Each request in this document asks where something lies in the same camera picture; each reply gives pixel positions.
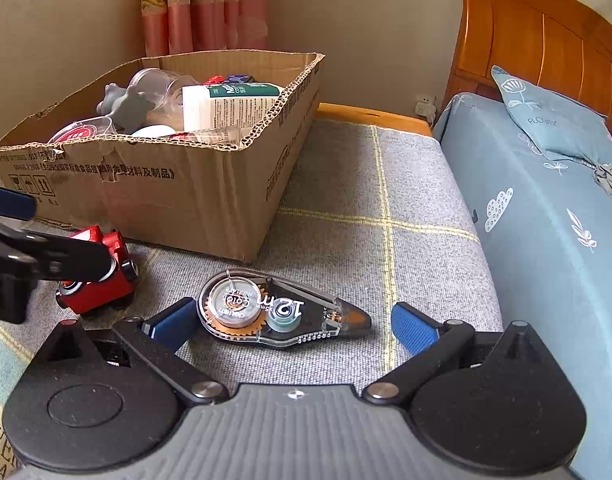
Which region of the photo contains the red lidded plastic cup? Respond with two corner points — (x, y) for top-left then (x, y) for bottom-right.
(48, 116), (116, 144)

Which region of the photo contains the blue bed sheet mattress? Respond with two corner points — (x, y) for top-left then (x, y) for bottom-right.
(434, 93), (612, 479)

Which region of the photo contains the grey plaid blanket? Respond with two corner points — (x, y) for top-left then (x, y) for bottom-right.
(0, 118), (505, 411)

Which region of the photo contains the wooden bed headboard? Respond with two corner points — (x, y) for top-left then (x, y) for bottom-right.
(443, 0), (612, 134)

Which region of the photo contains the brown cardboard box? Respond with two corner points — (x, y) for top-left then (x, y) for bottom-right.
(0, 50), (323, 262)

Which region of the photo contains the mint green oval case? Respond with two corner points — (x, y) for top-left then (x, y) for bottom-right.
(132, 124), (177, 139)

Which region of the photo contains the clear plastic jar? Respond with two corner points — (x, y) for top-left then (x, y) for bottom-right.
(129, 68), (199, 131)

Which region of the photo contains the blue patterned pillow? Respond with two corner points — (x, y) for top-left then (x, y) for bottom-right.
(490, 65), (612, 166)

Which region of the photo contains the wooden bench frame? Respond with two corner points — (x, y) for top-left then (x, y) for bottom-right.
(317, 103), (432, 136)

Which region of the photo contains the white wall socket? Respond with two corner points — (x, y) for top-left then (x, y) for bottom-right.
(414, 94), (437, 122)

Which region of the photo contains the red toy train engine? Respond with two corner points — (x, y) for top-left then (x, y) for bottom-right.
(55, 226), (138, 320)

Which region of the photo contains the pink patterned curtain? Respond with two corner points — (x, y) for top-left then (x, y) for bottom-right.
(141, 0), (269, 56)

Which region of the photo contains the white medical cotton swab jar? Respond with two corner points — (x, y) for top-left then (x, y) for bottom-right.
(182, 82), (284, 132)

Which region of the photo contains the transparent correction tape dispenser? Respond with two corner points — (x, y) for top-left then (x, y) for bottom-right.
(197, 268), (372, 349)

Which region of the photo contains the grey elephant figurine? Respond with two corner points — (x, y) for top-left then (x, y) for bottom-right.
(96, 82), (155, 134)

